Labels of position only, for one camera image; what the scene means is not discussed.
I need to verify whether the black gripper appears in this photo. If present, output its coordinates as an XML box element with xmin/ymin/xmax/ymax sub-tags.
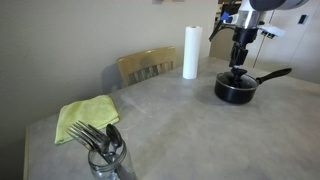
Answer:
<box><xmin>229</xmin><ymin>27</ymin><xmax>258</xmax><ymax>67</ymax></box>

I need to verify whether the glass lid with black knob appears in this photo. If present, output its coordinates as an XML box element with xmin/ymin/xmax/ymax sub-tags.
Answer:
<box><xmin>217</xmin><ymin>68</ymin><xmax>258</xmax><ymax>90</ymax></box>

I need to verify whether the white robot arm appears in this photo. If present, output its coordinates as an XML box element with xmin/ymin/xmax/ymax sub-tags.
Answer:
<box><xmin>229</xmin><ymin>0</ymin><xmax>309</xmax><ymax>67</ymax></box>

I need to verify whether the white paper towel roll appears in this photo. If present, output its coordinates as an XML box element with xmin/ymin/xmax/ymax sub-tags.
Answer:
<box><xmin>183</xmin><ymin>26</ymin><xmax>202</xmax><ymax>80</ymax></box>

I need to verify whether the metal spoon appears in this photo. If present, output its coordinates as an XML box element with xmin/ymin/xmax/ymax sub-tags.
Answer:
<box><xmin>106</xmin><ymin>124</ymin><xmax>123</xmax><ymax>156</ymax></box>

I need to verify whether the yellow cloth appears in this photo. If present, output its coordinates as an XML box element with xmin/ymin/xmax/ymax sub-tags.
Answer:
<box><xmin>54</xmin><ymin>95</ymin><xmax>120</xmax><ymax>145</ymax></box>

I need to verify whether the metal fork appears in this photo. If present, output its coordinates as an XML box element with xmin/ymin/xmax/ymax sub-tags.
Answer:
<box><xmin>66</xmin><ymin>123</ymin><xmax>111</xmax><ymax>163</ymax></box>
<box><xmin>78</xmin><ymin>121</ymin><xmax>110</xmax><ymax>155</ymax></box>

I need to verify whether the glass jar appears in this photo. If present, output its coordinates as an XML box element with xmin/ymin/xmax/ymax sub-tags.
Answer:
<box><xmin>88</xmin><ymin>142</ymin><xmax>138</xmax><ymax>180</ymax></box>

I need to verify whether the black pot with handle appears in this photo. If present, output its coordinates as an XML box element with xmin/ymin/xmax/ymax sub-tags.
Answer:
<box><xmin>214</xmin><ymin>68</ymin><xmax>292</xmax><ymax>104</ymax></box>

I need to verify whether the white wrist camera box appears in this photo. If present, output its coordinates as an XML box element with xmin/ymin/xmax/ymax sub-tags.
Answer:
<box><xmin>258</xmin><ymin>25</ymin><xmax>285</xmax><ymax>39</ymax></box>

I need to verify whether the black cable with blue plug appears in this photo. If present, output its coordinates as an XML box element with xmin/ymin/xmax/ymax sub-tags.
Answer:
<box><xmin>208</xmin><ymin>0</ymin><xmax>241</xmax><ymax>43</ymax></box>

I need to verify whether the wooden chair at wall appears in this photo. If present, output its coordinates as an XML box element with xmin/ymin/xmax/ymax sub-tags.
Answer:
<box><xmin>117</xmin><ymin>46</ymin><xmax>176</xmax><ymax>86</ymax></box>

